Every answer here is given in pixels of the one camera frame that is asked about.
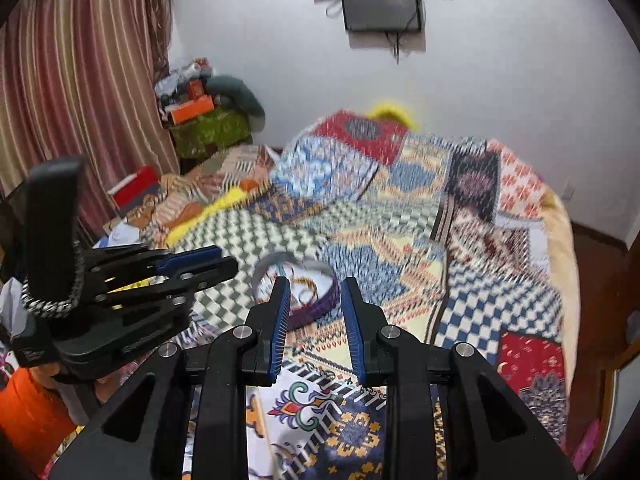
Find striped red curtain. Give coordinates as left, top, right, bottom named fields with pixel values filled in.
left=0, top=0, right=182, bottom=211

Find red and white box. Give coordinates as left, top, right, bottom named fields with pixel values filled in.
left=108, top=165, right=158, bottom=212

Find pile of clutter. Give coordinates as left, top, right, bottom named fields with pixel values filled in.
left=154, top=57, right=217, bottom=112

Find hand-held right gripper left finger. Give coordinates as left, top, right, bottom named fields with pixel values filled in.
left=50, top=276, right=292, bottom=480

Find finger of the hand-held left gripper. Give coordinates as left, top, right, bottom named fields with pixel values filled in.
left=96, top=256, right=239, bottom=307
left=86, top=245, right=224, bottom=292

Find orange flat box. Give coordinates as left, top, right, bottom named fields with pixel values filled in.
left=167, top=95, right=217, bottom=125

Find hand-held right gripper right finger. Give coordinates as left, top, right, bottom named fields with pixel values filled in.
left=341, top=277, right=577, bottom=480

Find black monitor cable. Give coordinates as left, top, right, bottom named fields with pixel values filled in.
left=384, top=30, right=405, bottom=65

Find small black wall monitor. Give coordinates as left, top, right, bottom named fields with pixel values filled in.
left=340, top=0, right=424, bottom=34

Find purple heart-shaped tin box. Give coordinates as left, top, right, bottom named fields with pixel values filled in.
left=251, top=254, right=342, bottom=331

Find black white braided cord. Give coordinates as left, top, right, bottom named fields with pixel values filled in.
left=22, top=239, right=84, bottom=319

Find red cord bracelet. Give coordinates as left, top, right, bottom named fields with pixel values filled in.
left=295, top=280, right=327, bottom=307

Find yellow cloth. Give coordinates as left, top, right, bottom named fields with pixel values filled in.
left=167, top=187, right=252, bottom=247

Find yellow plastic object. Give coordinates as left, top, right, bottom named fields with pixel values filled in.
left=364, top=101, right=420, bottom=130

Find patchwork printed blanket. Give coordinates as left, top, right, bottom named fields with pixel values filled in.
left=165, top=110, right=577, bottom=480

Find orange patterned quilt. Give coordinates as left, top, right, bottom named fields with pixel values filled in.
left=107, top=145, right=282, bottom=247

